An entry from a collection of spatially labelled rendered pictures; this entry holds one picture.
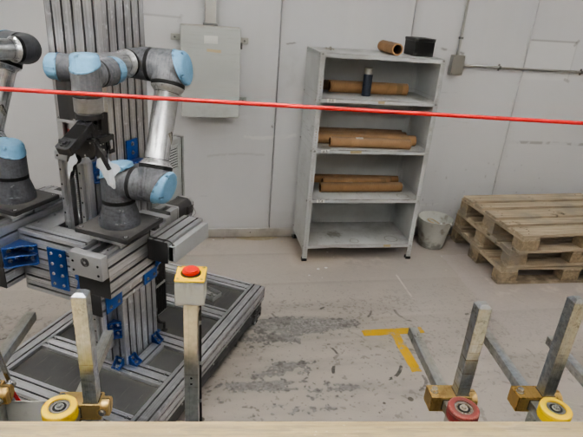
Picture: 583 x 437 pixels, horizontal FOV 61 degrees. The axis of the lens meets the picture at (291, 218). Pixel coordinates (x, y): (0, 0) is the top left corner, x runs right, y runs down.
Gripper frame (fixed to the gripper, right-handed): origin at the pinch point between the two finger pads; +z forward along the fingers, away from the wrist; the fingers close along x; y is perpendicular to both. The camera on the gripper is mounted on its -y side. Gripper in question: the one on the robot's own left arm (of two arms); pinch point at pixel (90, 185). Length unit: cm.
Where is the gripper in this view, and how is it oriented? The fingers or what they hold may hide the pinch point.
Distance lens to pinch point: 150.3
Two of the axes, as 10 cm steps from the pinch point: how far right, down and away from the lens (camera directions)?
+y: 3.4, -3.5, 8.7
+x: -9.4, -2.0, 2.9
